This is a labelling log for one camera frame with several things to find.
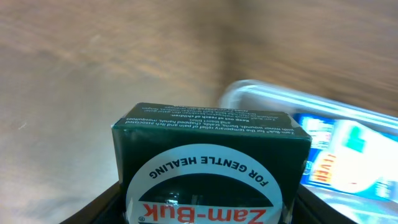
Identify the clear plastic container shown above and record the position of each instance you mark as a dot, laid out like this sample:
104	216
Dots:
255	95

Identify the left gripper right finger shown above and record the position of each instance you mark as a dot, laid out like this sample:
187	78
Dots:
310	209

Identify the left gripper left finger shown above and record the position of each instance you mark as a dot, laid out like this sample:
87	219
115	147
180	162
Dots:
107	208

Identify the white Panadol box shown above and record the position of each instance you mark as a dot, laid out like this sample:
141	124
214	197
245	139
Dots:
363	157

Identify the blue Kool Fever box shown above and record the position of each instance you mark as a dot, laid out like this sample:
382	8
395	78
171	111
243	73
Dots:
321	159

